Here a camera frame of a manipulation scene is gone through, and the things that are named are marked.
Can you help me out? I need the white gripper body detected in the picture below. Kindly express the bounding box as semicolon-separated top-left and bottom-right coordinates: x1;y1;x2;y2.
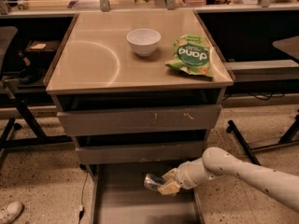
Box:
174;162;199;189

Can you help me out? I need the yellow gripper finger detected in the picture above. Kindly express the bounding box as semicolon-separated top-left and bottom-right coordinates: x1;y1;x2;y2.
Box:
163;168;177;181
158;180;181;195

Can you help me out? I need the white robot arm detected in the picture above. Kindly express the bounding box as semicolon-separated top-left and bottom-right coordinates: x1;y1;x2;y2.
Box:
158;147;299;212

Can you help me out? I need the middle grey drawer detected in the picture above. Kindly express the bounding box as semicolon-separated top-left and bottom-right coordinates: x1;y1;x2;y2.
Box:
76;141;206;164

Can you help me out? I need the open bottom grey drawer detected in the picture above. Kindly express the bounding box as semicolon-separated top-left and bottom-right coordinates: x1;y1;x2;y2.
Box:
90;161;203;224

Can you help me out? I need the top grey drawer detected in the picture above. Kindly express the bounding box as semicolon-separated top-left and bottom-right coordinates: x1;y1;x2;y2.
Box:
58;105;221;136

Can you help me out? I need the grey drawer cabinet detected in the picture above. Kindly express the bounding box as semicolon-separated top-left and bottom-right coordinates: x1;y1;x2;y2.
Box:
43;8;235;179

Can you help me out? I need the black wheeled stand leg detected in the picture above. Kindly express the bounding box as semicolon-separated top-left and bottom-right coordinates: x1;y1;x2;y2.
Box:
226;120;260;165

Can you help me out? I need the green dang chip bag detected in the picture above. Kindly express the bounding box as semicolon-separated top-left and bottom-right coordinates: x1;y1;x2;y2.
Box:
165;34;213;78

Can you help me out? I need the white bowl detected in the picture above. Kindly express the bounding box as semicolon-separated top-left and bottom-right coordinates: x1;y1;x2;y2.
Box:
126;29;161;57

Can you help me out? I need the white shoe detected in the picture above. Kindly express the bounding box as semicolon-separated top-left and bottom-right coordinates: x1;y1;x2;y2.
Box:
0;202;23;224

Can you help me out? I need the black floor cable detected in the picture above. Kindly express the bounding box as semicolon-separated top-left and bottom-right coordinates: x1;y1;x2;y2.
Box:
78;171;90;224

